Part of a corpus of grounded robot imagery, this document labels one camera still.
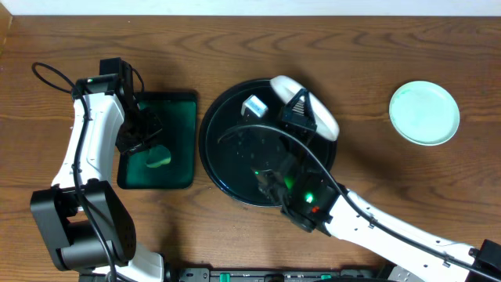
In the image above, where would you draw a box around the white plate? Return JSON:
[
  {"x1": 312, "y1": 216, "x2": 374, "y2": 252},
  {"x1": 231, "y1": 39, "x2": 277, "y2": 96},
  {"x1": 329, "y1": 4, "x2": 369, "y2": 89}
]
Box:
[{"x1": 270, "y1": 75, "x2": 340, "y2": 142}]

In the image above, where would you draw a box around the green scrubbing sponge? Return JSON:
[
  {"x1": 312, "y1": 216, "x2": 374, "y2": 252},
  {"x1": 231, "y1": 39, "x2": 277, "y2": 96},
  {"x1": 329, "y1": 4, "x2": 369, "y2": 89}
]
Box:
[{"x1": 146, "y1": 145, "x2": 171, "y2": 168}]

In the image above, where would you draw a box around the mint plate front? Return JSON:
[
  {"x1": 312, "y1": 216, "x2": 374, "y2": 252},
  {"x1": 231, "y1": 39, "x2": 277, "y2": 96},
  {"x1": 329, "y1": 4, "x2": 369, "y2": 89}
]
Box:
[{"x1": 388, "y1": 81, "x2": 460, "y2": 146}]

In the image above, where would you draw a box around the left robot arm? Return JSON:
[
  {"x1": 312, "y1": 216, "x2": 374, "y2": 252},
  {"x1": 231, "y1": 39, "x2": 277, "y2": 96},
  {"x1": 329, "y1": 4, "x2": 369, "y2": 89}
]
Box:
[{"x1": 30, "y1": 57, "x2": 166, "y2": 281}]

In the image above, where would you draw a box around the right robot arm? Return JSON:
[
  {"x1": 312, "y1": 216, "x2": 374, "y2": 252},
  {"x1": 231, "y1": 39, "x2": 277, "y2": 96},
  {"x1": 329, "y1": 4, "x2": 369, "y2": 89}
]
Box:
[{"x1": 237, "y1": 88, "x2": 500, "y2": 281}]

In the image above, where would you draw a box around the black rectangular water tray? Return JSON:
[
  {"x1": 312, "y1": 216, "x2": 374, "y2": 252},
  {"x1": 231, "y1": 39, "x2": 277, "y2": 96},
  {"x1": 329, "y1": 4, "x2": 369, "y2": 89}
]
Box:
[{"x1": 117, "y1": 92, "x2": 197, "y2": 190}]

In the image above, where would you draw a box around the black round tray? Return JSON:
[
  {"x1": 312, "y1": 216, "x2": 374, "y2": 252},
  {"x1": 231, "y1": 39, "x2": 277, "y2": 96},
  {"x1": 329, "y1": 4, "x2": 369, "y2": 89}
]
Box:
[{"x1": 200, "y1": 78, "x2": 337, "y2": 207}]

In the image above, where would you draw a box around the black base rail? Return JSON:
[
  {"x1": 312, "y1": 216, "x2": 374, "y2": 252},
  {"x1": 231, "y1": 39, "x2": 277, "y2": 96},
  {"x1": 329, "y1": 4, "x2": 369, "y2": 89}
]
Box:
[{"x1": 163, "y1": 265, "x2": 392, "y2": 282}]

